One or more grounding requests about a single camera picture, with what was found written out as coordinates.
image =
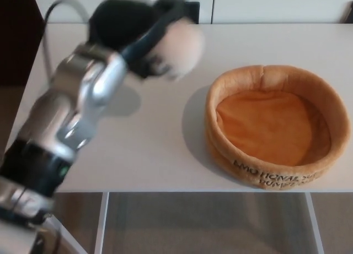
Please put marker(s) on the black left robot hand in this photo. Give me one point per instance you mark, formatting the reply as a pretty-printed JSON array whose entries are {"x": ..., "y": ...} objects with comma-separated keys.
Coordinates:
[{"x": 118, "y": 22}]

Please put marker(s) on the cream plush dumpling toy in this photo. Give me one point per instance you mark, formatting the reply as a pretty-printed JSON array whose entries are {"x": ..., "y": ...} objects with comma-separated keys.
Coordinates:
[{"x": 184, "y": 44}]

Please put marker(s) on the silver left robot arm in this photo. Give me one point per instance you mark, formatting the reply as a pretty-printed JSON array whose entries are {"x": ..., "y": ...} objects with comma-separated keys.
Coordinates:
[{"x": 58, "y": 113}]

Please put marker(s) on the orange plush round plate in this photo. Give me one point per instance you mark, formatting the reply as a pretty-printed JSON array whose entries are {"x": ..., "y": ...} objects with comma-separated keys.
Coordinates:
[{"x": 264, "y": 127}]

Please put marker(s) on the dark brown panel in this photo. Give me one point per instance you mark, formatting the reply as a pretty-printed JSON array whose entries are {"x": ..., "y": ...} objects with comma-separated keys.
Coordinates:
[{"x": 16, "y": 36}]

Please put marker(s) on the white cabinet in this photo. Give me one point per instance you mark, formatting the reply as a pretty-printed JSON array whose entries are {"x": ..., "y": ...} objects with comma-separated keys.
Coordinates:
[{"x": 262, "y": 6}]

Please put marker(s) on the white table leg frame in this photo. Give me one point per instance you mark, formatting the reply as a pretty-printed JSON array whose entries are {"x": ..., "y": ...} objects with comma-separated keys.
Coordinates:
[
  {"x": 101, "y": 223},
  {"x": 314, "y": 223}
]

